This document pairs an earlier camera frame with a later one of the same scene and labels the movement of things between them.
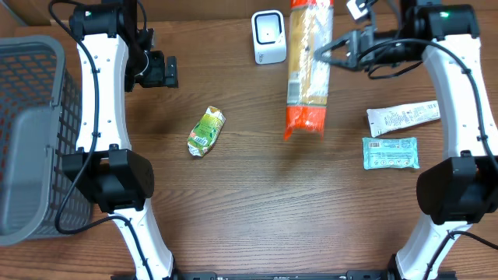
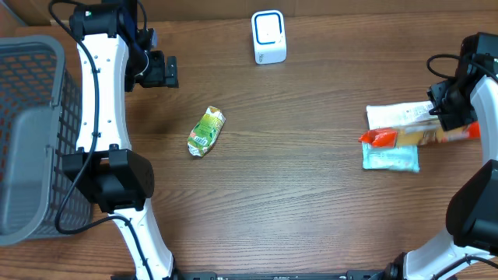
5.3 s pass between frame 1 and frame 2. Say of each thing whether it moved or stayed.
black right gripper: moved
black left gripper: stayed
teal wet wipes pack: stayed
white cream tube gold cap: stayed
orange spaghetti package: moved
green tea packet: stayed
